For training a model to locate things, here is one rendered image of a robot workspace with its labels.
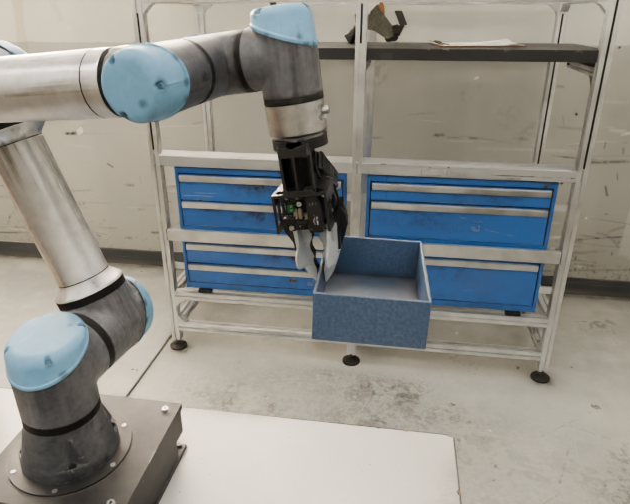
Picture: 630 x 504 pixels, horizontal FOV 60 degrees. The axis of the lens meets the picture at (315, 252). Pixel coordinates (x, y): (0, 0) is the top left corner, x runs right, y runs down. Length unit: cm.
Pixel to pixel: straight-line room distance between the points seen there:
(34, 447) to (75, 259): 29
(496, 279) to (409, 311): 168
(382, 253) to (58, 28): 285
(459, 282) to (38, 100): 193
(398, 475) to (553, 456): 126
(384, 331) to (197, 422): 58
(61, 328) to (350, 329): 44
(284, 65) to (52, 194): 45
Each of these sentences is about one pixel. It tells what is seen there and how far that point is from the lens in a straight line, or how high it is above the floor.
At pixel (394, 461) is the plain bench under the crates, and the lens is 110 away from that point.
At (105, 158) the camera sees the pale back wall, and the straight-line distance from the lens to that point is 350.
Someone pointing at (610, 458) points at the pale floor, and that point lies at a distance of 235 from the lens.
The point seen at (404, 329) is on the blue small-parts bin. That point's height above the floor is 110.
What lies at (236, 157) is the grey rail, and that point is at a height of 93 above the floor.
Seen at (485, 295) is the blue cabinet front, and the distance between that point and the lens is 240.
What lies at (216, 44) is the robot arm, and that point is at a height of 143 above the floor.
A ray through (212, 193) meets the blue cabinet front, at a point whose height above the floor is 77.
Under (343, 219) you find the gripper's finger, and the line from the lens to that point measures 75.
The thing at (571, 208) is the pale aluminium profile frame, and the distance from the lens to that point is 229.
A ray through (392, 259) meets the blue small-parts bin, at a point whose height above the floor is 110.
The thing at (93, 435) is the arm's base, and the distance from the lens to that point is 97.
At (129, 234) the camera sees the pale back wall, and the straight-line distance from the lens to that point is 361.
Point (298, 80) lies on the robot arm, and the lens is 67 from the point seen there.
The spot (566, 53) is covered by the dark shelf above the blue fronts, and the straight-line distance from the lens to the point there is 218.
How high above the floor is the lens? 147
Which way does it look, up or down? 24 degrees down
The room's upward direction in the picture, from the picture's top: straight up
